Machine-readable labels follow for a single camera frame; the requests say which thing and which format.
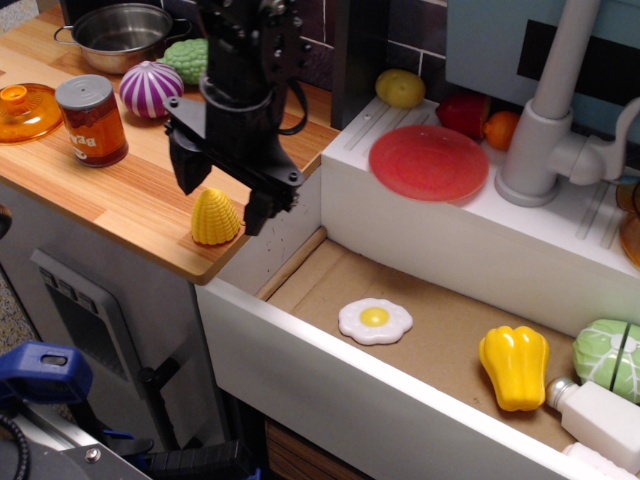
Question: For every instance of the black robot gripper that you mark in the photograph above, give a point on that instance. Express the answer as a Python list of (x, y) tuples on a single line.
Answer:
[(241, 140)]

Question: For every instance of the yellow toy corn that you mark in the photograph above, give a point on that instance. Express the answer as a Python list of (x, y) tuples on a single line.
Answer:
[(214, 219)]

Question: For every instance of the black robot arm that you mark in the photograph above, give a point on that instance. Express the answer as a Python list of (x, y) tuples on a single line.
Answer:
[(255, 52)]

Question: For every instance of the red plastic plate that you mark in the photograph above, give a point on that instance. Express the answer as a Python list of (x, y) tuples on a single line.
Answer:
[(429, 163)]

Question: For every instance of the purple striped toy onion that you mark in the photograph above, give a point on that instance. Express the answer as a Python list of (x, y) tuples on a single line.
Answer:
[(145, 86)]

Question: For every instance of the green toy bitter gourd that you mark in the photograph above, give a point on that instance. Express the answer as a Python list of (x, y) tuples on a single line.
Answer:
[(188, 58)]

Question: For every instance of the toy beans can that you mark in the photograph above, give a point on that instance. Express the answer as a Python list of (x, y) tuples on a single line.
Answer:
[(92, 120)]

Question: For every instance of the steel cooking pot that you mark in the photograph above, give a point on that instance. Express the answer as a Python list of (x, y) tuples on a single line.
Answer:
[(112, 39)]

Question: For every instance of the yellow toy potato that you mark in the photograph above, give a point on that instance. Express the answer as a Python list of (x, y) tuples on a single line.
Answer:
[(400, 88)]

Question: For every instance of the toy fried egg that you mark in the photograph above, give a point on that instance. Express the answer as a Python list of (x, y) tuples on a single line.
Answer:
[(373, 321)]

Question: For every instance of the grey toy oven door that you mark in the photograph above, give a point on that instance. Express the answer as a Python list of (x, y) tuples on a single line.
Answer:
[(93, 320)]

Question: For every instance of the orange transparent pot lid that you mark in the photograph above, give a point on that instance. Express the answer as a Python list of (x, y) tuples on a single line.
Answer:
[(29, 111)]

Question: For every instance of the red toy apple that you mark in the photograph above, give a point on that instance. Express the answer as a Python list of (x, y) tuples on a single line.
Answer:
[(465, 112)]

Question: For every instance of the blue plastic clamp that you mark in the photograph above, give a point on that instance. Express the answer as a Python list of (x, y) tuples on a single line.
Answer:
[(45, 373)]

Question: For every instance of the orange toy fruit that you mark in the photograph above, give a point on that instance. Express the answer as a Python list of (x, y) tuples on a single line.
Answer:
[(500, 128)]

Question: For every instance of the grey toy faucet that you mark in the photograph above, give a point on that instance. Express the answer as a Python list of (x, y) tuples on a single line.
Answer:
[(543, 146)]

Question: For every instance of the yellow toy bell pepper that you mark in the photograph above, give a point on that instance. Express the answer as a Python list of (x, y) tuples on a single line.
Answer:
[(516, 361)]

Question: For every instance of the orange transparent cup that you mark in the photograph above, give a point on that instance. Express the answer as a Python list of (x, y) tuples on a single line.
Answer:
[(627, 199)]

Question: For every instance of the green toy cabbage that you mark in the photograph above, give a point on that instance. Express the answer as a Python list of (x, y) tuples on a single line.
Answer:
[(606, 352)]

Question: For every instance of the white toy bottle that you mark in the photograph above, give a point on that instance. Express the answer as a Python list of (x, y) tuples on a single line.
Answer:
[(599, 419)]

